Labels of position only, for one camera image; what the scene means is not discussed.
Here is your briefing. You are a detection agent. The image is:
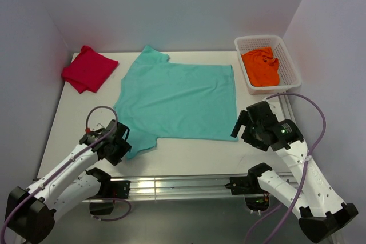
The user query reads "teal t shirt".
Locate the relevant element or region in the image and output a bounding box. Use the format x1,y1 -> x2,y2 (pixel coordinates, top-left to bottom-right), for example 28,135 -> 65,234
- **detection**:
114,46 -> 237,159

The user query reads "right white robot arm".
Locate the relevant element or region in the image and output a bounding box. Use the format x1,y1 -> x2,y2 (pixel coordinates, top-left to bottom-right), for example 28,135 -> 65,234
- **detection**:
225,101 -> 358,243

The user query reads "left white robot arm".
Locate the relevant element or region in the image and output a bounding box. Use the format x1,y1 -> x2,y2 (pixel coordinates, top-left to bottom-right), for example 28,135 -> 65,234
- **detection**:
1,119 -> 132,243

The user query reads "orange t shirt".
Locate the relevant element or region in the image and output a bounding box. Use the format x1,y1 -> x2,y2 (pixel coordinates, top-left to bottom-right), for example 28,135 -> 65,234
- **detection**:
241,47 -> 280,87

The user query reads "white plastic basket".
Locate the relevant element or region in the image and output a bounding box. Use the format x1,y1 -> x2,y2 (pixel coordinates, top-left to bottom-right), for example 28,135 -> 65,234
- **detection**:
234,35 -> 301,95

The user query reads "folded red t shirt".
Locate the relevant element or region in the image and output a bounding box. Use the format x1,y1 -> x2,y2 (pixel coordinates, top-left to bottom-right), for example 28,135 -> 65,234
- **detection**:
61,45 -> 119,94

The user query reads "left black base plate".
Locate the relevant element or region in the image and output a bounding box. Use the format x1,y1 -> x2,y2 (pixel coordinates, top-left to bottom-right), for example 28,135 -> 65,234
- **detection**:
96,180 -> 130,199

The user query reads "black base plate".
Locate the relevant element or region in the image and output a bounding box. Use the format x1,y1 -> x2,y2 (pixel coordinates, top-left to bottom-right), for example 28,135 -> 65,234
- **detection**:
96,180 -> 130,199
224,175 -> 261,195

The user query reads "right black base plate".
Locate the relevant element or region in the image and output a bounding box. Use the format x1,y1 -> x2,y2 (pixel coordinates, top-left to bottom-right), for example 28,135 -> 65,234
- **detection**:
224,175 -> 261,195

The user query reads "aluminium rail frame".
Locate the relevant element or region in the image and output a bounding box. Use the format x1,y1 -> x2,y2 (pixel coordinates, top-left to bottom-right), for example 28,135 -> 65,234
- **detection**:
14,91 -> 344,244

